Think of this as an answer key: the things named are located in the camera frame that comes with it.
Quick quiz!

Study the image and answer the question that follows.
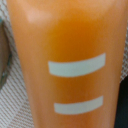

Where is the orange toy cracker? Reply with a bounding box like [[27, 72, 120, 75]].
[[5, 0, 128, 128]]

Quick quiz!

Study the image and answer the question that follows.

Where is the beige woven placemat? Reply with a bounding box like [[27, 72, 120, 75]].
[[0, 0, 128, 128]]

